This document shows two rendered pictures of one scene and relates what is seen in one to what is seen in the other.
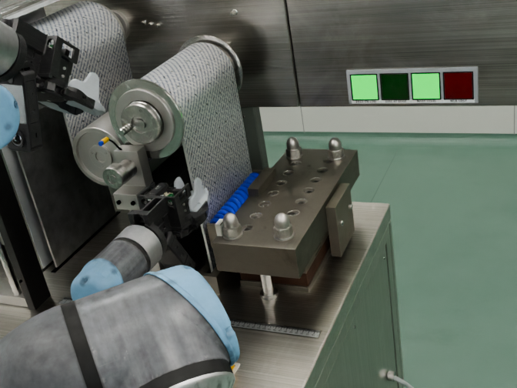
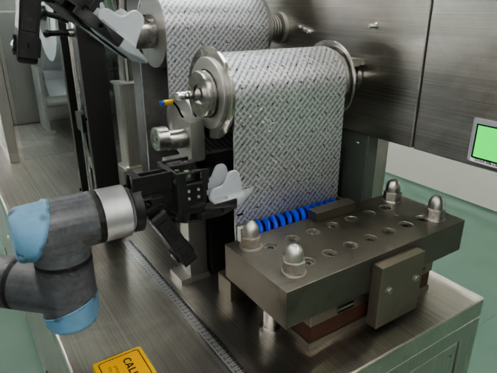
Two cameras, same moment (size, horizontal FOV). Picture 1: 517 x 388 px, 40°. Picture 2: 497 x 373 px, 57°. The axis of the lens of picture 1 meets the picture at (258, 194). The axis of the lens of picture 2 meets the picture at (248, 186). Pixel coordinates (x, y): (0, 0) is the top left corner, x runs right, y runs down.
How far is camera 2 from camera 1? 0.66 m
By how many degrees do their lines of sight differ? 27
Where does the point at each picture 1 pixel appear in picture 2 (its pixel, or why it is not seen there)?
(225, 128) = (308, 138)
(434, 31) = not seen: outside the picture
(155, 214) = (148, 183)
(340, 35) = (481, 71)
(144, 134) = (200, 106)
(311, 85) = (431, 126)
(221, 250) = (231, 257)
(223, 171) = (290, 181)
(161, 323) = not seen: outside the picture
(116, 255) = (64, 203)
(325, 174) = (404, 229)
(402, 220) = not seen: outside the picture
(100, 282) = (17, 222)
